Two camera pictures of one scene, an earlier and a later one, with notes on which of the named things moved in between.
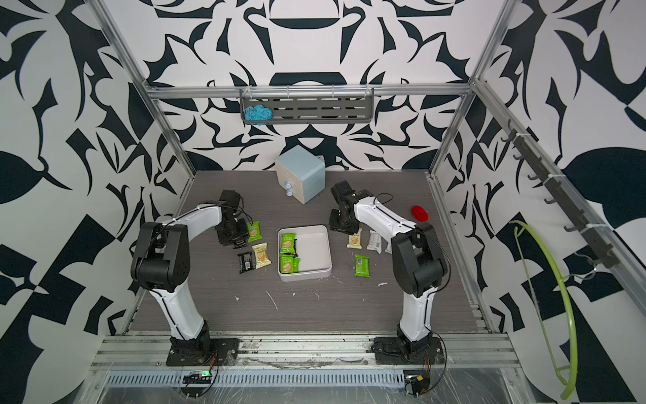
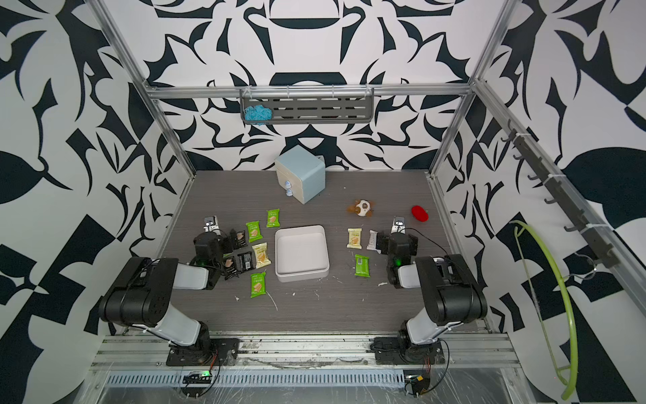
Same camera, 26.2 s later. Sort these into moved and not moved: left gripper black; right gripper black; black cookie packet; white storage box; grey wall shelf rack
Moved: left gripper black; right gripper black
Not moved: white storage box; black cookie packet; grey wall shelf rack
